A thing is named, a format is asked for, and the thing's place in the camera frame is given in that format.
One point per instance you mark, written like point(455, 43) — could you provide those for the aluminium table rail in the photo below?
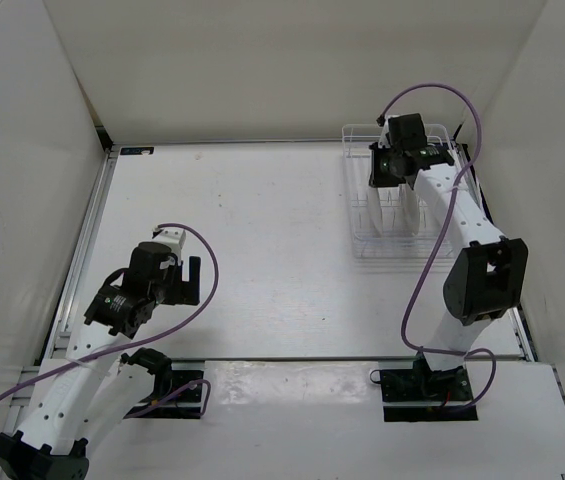
point(60, 325)

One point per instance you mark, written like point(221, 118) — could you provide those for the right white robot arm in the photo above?
point(487, 276)

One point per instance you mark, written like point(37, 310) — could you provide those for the white wire dish rack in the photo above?
point(388, 224)

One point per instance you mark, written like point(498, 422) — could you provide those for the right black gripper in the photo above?
point(376, 180)

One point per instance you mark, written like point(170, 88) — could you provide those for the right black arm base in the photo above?
point(409, 396)

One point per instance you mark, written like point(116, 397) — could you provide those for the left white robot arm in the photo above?
point(101, 385)

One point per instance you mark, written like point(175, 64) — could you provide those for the green rimmed white plate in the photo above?
point(374, 210)

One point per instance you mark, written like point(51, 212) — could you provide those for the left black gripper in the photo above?
point(185, 292)

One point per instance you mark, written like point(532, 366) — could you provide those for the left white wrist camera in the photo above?
point(174, 238)

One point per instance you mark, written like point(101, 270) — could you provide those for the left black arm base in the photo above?
point(186, 398)

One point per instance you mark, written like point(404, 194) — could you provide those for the blue label sticker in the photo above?
point(137, 151)

